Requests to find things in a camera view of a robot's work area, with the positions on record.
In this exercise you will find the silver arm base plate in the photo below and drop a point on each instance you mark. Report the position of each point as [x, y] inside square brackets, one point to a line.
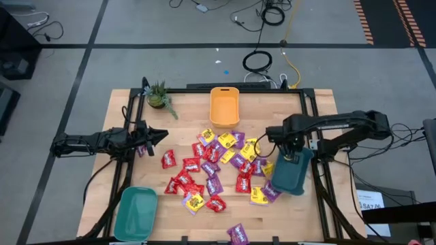
[314, 144]

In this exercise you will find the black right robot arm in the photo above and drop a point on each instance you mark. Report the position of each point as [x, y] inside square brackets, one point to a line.
[340, 124]

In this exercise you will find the light teal plastic bin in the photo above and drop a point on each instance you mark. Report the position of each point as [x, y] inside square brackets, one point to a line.
[136, 214]

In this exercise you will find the orange plastic bin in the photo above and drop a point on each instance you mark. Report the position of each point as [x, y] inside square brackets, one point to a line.
[224, 109]

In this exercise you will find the grey power adapter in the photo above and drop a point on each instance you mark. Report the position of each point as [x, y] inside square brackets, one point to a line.
[202, 7]

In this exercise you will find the potted succulent plant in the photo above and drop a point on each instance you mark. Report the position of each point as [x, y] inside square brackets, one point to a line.
[156, 100]

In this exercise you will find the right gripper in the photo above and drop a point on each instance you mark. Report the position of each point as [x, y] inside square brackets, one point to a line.
[289, 141]

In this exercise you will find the yellow candy pack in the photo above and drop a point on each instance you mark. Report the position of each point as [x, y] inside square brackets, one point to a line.
[227, 156]
[207, 136]
[195, 203]
[256, 143]
[227, 139]
[268, 169]
[258, 196]
[248, 151]

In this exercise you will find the black box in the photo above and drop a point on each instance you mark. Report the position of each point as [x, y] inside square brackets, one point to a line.
[7, 105]

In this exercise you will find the grey box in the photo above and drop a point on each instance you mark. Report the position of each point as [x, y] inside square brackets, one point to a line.
[398, 194]

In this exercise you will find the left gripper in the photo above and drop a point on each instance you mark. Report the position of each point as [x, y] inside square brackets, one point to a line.
[141, 136]

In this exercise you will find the red Skittles candy pack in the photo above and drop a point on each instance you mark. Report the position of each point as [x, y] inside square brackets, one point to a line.
[216, 203]
[191, 165]
[168, 159]
[211, 155]
[195, 189]
[243, 184]
[246, 167]
[171, 186]
[184, 177]
[197, 149]

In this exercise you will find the dark teal plastic bin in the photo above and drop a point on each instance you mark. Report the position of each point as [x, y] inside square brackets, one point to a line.
[289, 178]

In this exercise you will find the black cabinet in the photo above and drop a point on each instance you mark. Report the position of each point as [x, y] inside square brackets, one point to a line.
[17, 51]

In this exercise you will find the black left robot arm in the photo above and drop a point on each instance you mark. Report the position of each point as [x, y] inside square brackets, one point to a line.
[85, 143]

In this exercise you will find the black round floor puck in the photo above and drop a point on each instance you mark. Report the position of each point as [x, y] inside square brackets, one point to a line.
[282, 43]

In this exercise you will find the white paper sheet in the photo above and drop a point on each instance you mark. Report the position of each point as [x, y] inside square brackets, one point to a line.
[369, 199]

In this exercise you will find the black orange-striped floor mat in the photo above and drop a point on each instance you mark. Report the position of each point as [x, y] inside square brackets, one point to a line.
[385, 20]

